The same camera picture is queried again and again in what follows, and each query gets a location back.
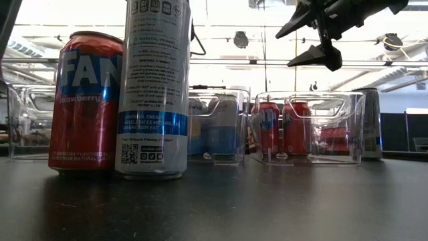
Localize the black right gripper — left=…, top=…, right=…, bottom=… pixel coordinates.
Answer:
left=276, top=0, right=409, bottom=72

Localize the red Fanta strawberry soda can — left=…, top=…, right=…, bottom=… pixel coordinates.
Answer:
left=257, top=101, right=281, bottom=157
left=47, top=30, right=124, bottom=175
left=282, top=101, right=312, bottom=157

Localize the clear plastic bin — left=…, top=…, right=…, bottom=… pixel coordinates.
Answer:
left=187, top=87, right=251, bottom=165
left=249, top=90, right=367, bottom=167
left=7, top=83, right=57, bottom=161

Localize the tall white Celsius can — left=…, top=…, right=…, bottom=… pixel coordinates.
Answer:
left=362, top=87, right=384, bottom=160
left=114, top=0, right=193, bottom=181

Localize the black ceiling fixture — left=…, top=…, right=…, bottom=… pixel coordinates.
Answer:
left=376, top=32, right=404, bottom=52
left=233, top=30, right=250, bottom=50

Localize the metal rack with red bins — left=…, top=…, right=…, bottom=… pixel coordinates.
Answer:
left=319, top=126, right=352, bottom=155

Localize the horizontal metal rail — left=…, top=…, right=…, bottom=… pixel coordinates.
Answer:
left=0, top=57, right=428, bottom=67

